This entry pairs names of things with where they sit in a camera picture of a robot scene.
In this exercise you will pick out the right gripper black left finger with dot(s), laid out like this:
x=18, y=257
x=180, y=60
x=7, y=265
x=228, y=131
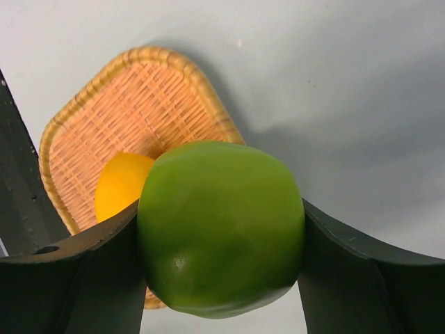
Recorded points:
x=88, y=283

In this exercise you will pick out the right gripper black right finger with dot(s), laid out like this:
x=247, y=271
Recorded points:
x=350, y=282

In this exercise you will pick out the yellow fake lemon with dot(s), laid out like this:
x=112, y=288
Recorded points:
x=120, y=183

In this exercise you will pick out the green fake lime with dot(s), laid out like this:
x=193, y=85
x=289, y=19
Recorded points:
x=221, y=228

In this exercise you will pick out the woven bamboo tray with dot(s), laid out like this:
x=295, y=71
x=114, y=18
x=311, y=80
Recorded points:
x=146, y=100

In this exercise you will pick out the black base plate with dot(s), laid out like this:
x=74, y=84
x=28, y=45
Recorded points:
x=29, y=221

